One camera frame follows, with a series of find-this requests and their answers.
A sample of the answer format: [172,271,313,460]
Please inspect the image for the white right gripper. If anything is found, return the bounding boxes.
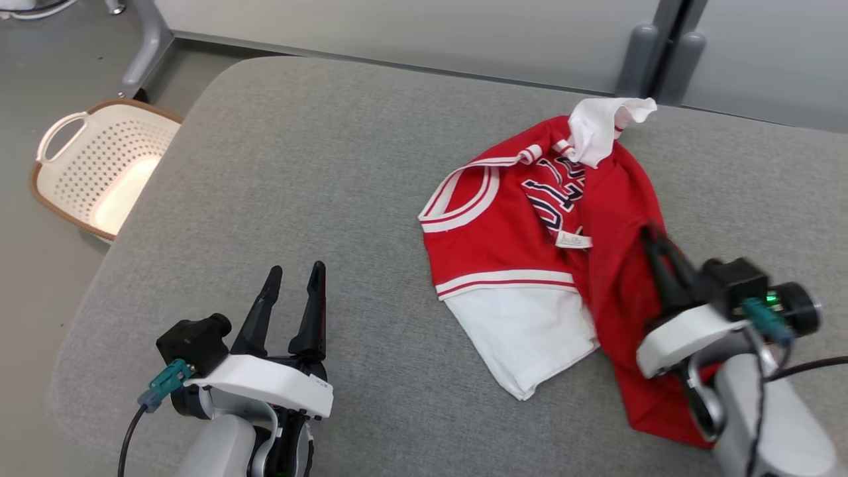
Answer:
[636,224,751,380]

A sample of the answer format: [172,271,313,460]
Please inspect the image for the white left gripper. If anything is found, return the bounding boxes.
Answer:
[184,261,335,419]

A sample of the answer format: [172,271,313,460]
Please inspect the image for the red jersey white sleeves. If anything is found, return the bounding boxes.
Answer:
[417,97,724,450]

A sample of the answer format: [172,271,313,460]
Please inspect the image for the cream perforated laundry basket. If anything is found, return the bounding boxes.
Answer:
[28,98,184,244]

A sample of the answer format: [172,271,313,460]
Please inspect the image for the light grey partition panel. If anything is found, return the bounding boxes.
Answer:
[682,0,848,133]
[154,0,663,95]

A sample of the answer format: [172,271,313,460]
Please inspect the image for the grey metal stand leg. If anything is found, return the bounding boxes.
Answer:
[119,0,175,100]

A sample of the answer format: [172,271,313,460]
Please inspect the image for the white floor device base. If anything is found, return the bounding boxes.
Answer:
[0,0,78,21]

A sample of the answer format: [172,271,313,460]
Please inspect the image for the teal right camera connector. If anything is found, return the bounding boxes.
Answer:
[741,297,794,346]

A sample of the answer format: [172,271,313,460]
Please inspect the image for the teal camera connector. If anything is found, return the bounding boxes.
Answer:
[137,358,193,413]
[741,297,794,346]

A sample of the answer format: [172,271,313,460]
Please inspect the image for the teal left camera connector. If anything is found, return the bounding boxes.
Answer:
[137,358,193,413]

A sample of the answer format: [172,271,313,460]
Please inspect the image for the black right camera cable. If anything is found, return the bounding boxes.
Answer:
[762,355,848,384]

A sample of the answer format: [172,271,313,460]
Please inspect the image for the black camera cable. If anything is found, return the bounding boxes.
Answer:
[762,355,848,384]
[117,404,150,477]

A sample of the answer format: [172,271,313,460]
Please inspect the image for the black left camera cable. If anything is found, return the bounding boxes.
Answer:
[117,404,150,477]

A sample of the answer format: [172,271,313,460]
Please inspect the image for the grey partition post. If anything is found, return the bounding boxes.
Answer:
[616,0,663,97]
[659,0,707,107]

